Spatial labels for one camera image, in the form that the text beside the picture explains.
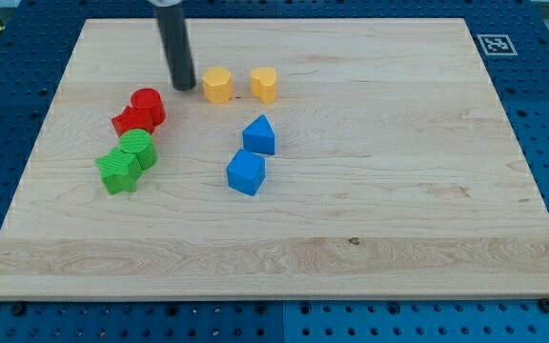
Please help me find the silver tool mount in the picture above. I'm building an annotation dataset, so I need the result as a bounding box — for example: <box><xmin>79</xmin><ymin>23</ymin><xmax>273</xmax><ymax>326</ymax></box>
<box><xmin>148</xmin><ymin>0</ymin><xmax>183</xmax><ymax>7</ymax></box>

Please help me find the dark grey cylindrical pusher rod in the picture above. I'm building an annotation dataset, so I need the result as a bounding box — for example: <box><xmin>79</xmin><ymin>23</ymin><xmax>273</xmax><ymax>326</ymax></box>
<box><xmin>153</xmin><ymin>3</ymin><xmax>196</xmax><ymax>91</ymax></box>

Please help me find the red star block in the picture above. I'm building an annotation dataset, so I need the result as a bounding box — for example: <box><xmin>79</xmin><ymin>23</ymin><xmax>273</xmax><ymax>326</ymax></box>
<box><xmin>111</xmin><ymin>106</ymin><xmax>154</xmax><ymax>137</ymax></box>

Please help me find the green star block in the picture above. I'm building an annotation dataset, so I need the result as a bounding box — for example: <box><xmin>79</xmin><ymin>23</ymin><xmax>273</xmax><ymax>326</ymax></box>
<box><xmin>94</xmin><ymin>148</ymin><xmax>143</xmax><ymax>194</ymax></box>

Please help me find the yellow hexagon block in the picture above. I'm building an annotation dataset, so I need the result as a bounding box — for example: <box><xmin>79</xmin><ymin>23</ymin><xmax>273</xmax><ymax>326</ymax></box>
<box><xmin>202</xmin><ymin>66</ymin><xmax>234</xmax><ymax>104</ymax></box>

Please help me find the red cylinder block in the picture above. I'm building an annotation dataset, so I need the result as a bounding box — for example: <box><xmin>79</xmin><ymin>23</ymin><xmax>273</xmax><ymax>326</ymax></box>
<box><xmin>131</xmin><ymin>88</ymin><xmax>166</xmax><ymax>127</ymax></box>

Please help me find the yellow heart block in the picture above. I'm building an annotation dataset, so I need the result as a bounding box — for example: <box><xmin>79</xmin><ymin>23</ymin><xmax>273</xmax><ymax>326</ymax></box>
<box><xmin>250</xmin><ymin>67</ymin><xmax>277</xmax><ymax>104</ymax></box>

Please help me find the green cylinder block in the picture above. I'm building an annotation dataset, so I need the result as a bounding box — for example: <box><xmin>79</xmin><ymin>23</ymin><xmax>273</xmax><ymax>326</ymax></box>
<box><xmin>119</xmin><ymin>129</ymin><xmax>158</xmax><ymax>170</ymax></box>

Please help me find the blue triangle block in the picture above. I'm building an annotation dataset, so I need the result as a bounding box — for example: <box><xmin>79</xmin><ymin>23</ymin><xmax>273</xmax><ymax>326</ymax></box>
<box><xmin>242</xmin><ymin>114</ymin><xmax>275</xmax><ymax>155</ymax></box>

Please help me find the blue cube block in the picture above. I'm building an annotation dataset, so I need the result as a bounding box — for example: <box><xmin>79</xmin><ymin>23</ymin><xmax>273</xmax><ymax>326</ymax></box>
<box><xmin>226</xmin><ymin>150</ymin><xmax>266</xmax><ymax>196</ymax></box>

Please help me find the light wooden board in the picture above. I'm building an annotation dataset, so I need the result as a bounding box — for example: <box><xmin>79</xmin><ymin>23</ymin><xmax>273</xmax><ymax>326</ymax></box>
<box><xmin>0</xmin><ymin>18</ymin><xmax>549</xmax><ymax>302</ymax></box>

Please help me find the white fiducial marker tag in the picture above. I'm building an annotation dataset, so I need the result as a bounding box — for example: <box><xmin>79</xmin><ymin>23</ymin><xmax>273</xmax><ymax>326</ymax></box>
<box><xmin>477</xmin><ymin>33</ymin><xmax>518</xmax><ymax>56</ymax></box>

